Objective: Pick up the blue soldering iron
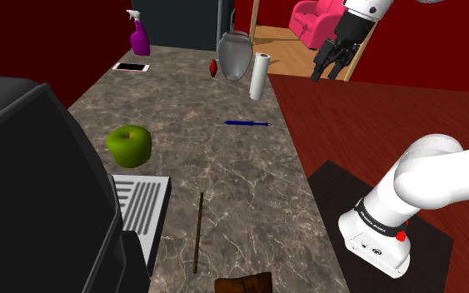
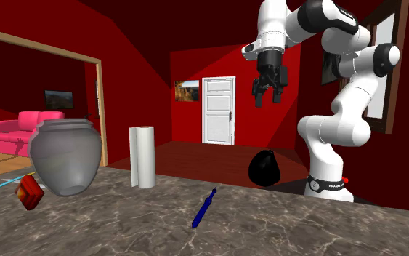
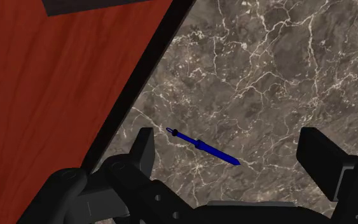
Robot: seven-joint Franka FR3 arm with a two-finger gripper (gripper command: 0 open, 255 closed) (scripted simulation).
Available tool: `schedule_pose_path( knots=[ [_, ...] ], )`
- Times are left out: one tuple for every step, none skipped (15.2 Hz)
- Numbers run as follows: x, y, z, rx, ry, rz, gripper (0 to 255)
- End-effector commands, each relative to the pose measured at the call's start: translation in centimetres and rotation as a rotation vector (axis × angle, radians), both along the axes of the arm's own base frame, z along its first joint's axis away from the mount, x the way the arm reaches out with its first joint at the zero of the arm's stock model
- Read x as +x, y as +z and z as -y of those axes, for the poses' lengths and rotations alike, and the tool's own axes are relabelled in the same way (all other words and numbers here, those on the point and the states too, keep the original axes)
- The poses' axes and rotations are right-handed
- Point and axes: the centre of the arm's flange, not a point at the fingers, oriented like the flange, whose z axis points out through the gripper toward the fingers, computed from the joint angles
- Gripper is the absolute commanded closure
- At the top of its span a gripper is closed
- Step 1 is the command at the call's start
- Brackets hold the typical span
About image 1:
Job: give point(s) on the black coffee machine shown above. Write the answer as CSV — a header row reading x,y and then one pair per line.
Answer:
x,y
35,190

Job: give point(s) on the thin brown stick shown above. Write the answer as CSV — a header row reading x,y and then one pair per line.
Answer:
x,y
198,231

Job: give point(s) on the purple spray bottle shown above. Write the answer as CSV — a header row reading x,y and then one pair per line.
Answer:
x,y
139,38

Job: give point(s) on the white smartphone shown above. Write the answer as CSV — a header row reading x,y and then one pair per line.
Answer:
x,y
131,67

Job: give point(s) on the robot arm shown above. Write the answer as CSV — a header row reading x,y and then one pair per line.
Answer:
x,y
419,182

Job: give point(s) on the pink armchair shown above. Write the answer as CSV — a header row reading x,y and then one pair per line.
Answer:
x,y
315,20

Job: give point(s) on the blue pen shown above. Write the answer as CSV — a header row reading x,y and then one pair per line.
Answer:
x,y
246,123

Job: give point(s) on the green apple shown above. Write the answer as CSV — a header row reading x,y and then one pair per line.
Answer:
x,y
129,146

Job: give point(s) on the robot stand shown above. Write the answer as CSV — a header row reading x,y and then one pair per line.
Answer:
x,y
429,259

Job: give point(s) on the brown bread slice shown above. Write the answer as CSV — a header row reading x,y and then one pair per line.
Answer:
x,y
244,283

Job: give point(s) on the white paper towel roll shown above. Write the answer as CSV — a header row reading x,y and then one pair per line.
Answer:
x,y
259,76

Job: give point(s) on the grey vase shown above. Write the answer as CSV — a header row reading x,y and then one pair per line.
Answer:
x,y
235,55

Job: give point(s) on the dark refrigerator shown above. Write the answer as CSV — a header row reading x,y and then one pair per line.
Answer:
x,y
181,22

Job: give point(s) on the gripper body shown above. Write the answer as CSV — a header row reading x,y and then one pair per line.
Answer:
x,y
348,32

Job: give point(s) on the small red object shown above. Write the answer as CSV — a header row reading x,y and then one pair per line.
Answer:
x,y
213,68

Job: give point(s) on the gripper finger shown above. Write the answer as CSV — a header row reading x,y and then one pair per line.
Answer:
x,y
334,72
318,69

